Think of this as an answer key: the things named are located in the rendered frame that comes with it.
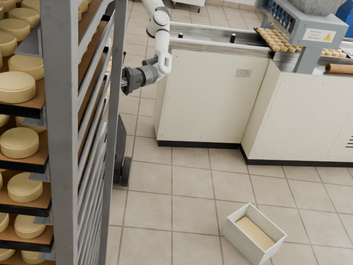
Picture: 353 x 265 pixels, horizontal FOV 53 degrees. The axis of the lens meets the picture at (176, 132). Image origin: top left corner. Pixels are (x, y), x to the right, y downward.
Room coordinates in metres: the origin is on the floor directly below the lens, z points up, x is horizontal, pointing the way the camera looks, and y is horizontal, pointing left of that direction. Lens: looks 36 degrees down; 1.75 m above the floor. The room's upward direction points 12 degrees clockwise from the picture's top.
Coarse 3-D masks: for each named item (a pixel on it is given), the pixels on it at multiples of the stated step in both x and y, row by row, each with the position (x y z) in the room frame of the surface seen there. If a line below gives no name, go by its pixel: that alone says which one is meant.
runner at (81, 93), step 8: (112, 16) 0.89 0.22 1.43; (112, 24) 0.90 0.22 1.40; (104, 40) 0.76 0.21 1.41; (96, 56) 0.66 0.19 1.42; (96, 64) 0.66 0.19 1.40; (88, 72) 0.58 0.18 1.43; (88, 80) 0.58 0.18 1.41; (80, 88) 0.52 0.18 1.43; (80, 96) 0.51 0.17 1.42; (80, 104) 0.51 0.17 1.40; (48, 168) 0.32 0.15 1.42; (32, 176) 0.32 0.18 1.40; (40, 176) 0.32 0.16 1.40; (48, 176) 0.32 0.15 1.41
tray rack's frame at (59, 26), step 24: (48, 0) 0.32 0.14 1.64; (72, 0) 0.33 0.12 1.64; (48, 24) 0.32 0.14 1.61; (72, 24) 0.33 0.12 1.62; (48, 48) 0.32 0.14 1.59; (72, 48) 0.33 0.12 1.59; (48, 72) 0.32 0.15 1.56; (72, 72) 0.33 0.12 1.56; (48, 96) 0.32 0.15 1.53; (72, 96) 0.33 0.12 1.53; (48, 120) 0.32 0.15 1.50; (72, 120) 0.33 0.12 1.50; (48, 144) 0.32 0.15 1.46; (72, 144) 0.33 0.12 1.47; (72, 168) 0.33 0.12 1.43; (72, 192) 0.32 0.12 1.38; (72, 216) 0.32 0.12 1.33; (72, 240) 0.32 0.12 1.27; (72, 264) 0.32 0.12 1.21
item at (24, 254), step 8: (88, 152) 0.69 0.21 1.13; (0, 248) 0.36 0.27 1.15; (0, 256) 0.35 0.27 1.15; (8, 256) 0.36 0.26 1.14; (16, 256) 0.36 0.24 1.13; (24, 256) 0.36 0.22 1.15; (32, 256) 0.36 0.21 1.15; (16, 264) 0.35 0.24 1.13; (24, 264) 0.35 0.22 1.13; (32, 264) 0.35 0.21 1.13; (40, 264) 0.36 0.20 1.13; (48, 264) 0.36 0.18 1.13
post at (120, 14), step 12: (120, 0) 0.93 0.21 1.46; (120, 12) 0.93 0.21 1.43; (120, 24) 0.93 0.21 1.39; (120, 36) 0.93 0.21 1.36; (120, 48) 0.93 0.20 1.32; (120, 60) 0.93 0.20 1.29; (120, 72) 0.93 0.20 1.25; (120, 84) 0.94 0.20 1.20; (108, 120) 0.93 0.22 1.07; (108, 132) 0.93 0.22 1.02; (108, 144) 0.93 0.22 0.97; (108, 156) 0.93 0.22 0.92; (108, 168) 0.93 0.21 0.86; (108, 180) 0.93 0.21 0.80; (108, 192) 0.93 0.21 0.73; (108, 204) 0.93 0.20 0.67; (108, 216) 0.93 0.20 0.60; (108, 228) 0.94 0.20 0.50
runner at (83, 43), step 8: (104, 0) 0.73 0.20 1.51; (104, 8) 0.73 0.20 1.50; (96, 16) 0.64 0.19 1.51; (96, 24) 0.64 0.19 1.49; (88, 32) 0.57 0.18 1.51; (80, 40) 0.51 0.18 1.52; (88, 40) 0.57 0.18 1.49; (80, 48) 0.50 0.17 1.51; (80, 56) 0.50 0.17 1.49; (24, 120) 0.32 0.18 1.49; (32, 120) 0.33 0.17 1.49; (40, 120) 0.33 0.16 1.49
